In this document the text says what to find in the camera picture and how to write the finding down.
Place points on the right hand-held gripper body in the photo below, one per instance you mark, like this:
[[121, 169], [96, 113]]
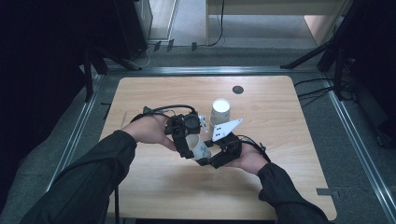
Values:
[[230, 149]]

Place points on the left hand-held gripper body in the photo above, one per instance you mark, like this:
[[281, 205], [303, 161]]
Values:
[[183, 124]]

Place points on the person's right hand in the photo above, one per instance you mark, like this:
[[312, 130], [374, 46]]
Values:
[[250, 160]]

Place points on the person's left hand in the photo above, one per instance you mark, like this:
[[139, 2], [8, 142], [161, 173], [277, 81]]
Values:
[[149, 130]]

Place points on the dark round table grommet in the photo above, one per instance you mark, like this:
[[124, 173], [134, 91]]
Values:
[[238, 90]]

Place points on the black tape strip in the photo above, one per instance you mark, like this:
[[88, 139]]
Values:
[[107, 110]]

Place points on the grey tape strip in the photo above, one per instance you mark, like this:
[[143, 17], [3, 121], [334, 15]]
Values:
[[327, 192]]

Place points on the black metal stand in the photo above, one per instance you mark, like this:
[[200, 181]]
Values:
[[88, 74]]

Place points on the black cabinet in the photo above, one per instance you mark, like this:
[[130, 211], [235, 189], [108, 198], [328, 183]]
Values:
[[130, 28]]

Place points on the black tripod stand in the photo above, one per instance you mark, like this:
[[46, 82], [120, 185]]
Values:
[[330, 43]]

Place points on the light wooden desk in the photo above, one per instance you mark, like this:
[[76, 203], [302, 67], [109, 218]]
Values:
[[317, 21]]

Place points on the dark curtain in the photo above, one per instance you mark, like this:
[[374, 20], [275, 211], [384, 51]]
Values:
[[34, 77]]

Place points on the aluminium frame rail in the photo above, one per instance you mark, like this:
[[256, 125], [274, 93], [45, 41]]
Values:
[[77, 133], [211, 70], [358, 133]]

